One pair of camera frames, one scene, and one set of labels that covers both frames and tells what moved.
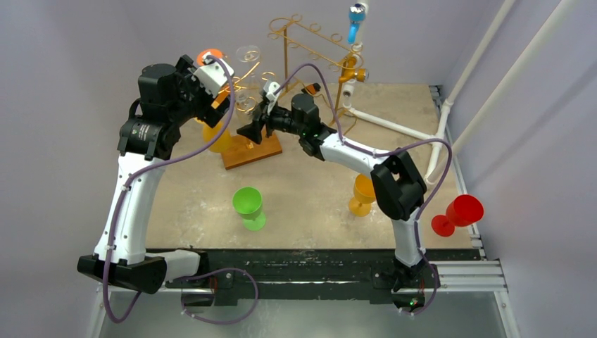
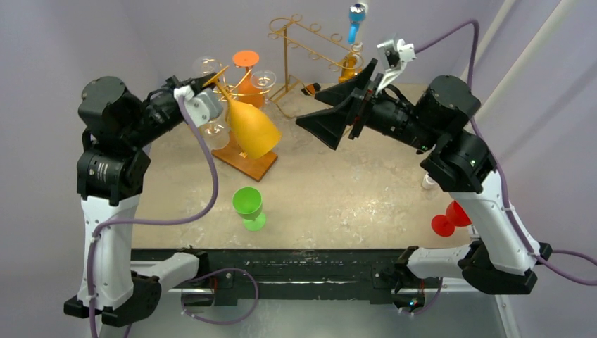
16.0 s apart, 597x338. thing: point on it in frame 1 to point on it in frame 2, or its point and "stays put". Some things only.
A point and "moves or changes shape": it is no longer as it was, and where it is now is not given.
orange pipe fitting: [360, 74] stays put
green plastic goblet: [247, 202] stays put
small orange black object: [312, 89] stays put
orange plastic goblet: [214, 52] to [247, 92]
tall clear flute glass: [246, 101] moves or changes shape
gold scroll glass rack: [248, 144] to [254, 167]
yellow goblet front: [365, 193] to [253, 129]
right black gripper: [266, 122] to [359, 107]
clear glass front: [250, 89] to [263, 79]
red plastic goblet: [463, 210] stays put
